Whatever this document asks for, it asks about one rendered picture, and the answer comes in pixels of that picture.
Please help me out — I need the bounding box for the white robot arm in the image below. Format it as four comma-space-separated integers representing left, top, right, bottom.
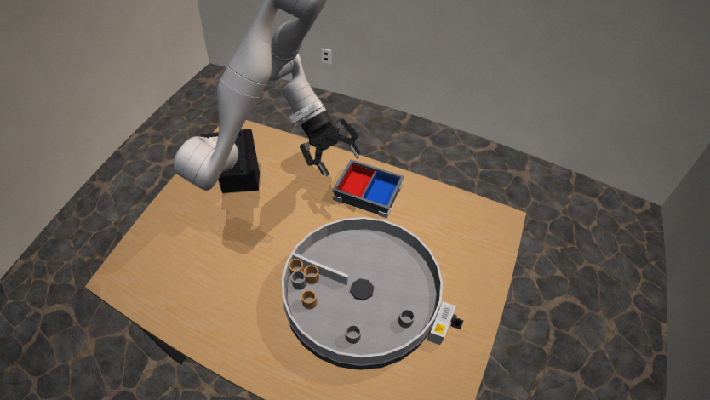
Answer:
174, 0, 327, 191

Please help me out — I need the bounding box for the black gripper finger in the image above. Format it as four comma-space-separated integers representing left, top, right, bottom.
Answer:
300, 138, 329, 177
326, 118, 360, 158

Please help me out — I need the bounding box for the grey round turntable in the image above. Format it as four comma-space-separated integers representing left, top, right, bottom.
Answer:
282, 217, 463, 370

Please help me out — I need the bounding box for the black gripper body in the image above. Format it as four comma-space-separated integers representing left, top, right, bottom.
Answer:
301, 111, 339, 151

